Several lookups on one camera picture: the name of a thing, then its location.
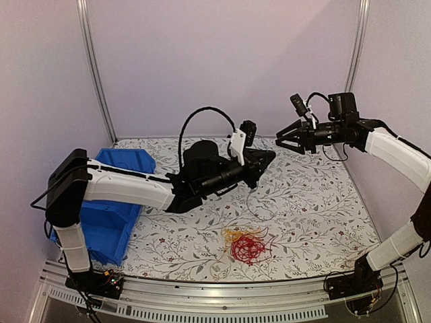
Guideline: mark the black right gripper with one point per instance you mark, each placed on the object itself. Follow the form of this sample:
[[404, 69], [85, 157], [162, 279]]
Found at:
[[308, 141]]

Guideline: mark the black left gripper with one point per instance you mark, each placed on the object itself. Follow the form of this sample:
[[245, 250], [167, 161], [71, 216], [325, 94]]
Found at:
[[254, 168]]

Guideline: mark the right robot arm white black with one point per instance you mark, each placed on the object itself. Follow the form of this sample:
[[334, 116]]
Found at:
[[391, 174]]

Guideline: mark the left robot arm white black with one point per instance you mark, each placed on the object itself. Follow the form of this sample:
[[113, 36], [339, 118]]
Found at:
[[108, 183]]

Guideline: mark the floral patterned table mat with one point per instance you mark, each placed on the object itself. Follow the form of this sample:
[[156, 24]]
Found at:
[[304, 219]]

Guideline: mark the blue plastic divided bin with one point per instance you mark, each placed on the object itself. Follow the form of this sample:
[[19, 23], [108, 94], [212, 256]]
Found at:
[[87, 230]]

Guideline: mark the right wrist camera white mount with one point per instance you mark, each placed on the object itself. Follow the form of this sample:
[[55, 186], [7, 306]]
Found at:
[[303, 111]]

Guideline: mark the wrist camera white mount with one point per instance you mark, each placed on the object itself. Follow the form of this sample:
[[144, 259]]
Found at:
[[241, 138], [303, 111]]

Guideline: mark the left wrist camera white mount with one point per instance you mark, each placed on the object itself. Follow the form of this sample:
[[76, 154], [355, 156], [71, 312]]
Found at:
[[241, 138]]

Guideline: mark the right aluminium frame post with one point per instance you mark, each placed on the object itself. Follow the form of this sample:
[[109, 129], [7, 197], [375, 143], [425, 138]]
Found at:
[[358, 44]]

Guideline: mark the aluminium frame post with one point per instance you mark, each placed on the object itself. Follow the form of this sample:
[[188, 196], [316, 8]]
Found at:
[[86, 32], [358, 44]]

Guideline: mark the front aluminium rail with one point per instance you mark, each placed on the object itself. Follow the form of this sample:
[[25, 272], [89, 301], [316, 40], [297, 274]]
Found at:
[[155, 300]]

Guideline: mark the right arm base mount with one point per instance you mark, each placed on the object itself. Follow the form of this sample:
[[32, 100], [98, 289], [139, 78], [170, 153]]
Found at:
[[360, 296]]

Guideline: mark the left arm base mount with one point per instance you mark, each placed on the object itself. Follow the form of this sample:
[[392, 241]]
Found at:
[[107, 284]]

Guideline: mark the left aluminium frame post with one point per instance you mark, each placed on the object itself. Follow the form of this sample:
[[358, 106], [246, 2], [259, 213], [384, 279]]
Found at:
[[86, 32]]

